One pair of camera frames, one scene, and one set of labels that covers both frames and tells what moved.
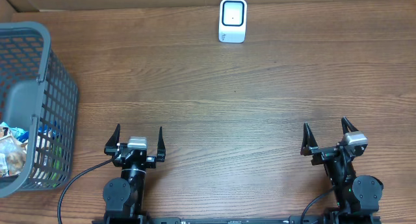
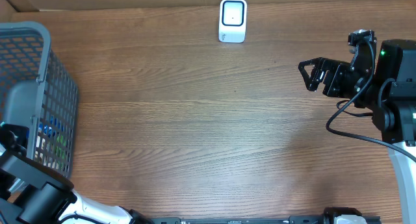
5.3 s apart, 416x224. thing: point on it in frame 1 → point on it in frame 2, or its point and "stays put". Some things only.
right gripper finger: (309, 140) → (318, 73)
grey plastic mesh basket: (39, 93) stays put
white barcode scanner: (233, 20) stays put
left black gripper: (151, 162) → (20, 134)
